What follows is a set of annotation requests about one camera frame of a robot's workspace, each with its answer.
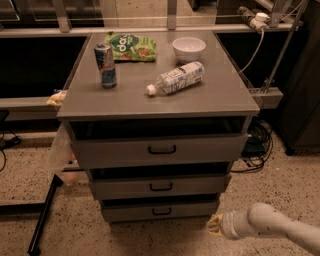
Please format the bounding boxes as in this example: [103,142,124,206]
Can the grey drawer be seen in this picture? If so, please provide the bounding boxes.
[89,173,231,200]
[102,200,219,222]
[71,133,248,169]

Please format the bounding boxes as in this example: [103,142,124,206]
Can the black floor cables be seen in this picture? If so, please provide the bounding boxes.
[230,120,274,174]

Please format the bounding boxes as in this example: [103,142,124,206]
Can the white power cable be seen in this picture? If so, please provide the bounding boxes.
[237,28,266,75]

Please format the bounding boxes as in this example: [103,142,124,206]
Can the green snack bag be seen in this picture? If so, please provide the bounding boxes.
[105,32,157,62]

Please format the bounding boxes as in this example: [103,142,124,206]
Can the blue energy drink can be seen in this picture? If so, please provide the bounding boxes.
[94,43,117,89]

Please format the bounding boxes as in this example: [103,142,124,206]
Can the white bowl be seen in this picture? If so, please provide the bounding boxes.
[172,37,206,63]

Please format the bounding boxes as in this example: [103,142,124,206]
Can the black metal floor bar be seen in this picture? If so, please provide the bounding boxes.
[27,175,63,256]

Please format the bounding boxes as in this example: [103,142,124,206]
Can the clear plastic water bottle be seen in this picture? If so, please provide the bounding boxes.
[146,61,205,96]

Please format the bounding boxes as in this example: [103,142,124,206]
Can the grey drawer cabinet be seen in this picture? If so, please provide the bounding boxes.
[58,31,259,222]

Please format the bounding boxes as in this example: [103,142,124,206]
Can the clear plastic bag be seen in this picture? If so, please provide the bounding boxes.
[45,124,88,185]

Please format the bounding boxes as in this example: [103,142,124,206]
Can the grey middle drawer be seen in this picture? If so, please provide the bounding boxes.
[89,173,231,200]

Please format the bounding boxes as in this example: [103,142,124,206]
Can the grey bottom drawer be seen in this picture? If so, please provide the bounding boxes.
[102,200,219,222]

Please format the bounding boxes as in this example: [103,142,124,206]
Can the black cable at left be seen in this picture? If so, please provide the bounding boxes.
[0,109,22,173]

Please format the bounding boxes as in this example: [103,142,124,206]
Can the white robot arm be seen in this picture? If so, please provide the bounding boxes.
[207,203,320,256]

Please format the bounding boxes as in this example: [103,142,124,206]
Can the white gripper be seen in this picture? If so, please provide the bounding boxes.
[206,210,250,240]

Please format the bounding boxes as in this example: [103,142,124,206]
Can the grey top drawer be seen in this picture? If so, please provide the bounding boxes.
[71,133,248,169]

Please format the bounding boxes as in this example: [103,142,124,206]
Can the white power strip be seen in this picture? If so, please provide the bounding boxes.
[237,6,270,32]

